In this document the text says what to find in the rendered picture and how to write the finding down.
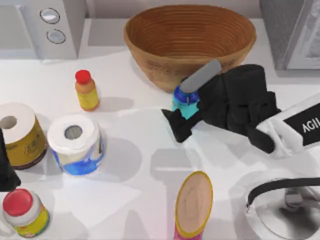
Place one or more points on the teal bottle with blue cap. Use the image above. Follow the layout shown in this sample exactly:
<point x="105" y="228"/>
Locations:
<point x="189" y="107"/>

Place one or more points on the pale grey rounded box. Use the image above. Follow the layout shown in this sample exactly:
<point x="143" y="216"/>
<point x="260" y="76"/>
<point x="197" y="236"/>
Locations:
<point x="201" y="75"/>

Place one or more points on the brown woven basket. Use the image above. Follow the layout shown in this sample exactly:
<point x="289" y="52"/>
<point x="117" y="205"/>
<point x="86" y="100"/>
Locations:
<point x="175" y="62"/>

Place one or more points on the pink and yellow can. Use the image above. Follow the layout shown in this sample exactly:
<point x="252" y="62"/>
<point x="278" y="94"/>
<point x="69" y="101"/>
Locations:
<point x="195" y="200"/>

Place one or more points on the grey cabinet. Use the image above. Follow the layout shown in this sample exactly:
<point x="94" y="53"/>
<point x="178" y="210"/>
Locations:
<point x="277" y="30"/>

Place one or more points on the yellow bottle with red cap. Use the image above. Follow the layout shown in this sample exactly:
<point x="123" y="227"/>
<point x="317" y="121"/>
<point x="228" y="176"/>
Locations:
<point x="87" y="93"/>

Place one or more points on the toilet roll in blue wrapper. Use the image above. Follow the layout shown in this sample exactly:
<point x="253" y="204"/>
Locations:
<point x="77" y="152"/>

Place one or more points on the round grey microwave knob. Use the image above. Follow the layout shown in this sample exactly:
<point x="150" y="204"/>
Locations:
<point x="49" y="15"/>
<point x="56" y="36"/>

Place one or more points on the toilet roll in gold wrapper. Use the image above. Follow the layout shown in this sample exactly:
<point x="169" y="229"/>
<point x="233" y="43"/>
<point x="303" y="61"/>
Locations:
<point x="25" y="142"/>

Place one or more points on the yellow jar with red lid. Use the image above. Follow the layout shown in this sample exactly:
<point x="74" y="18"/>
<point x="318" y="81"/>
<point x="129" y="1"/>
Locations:
<point x="27" y="215"/>

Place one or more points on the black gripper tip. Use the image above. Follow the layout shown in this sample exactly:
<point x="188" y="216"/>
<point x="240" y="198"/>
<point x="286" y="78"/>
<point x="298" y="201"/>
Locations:
<point x="6" y="165"/>

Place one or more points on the pale microwave oven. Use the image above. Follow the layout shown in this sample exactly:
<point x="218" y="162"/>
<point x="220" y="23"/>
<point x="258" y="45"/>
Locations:
<point x="22" y="30"/>

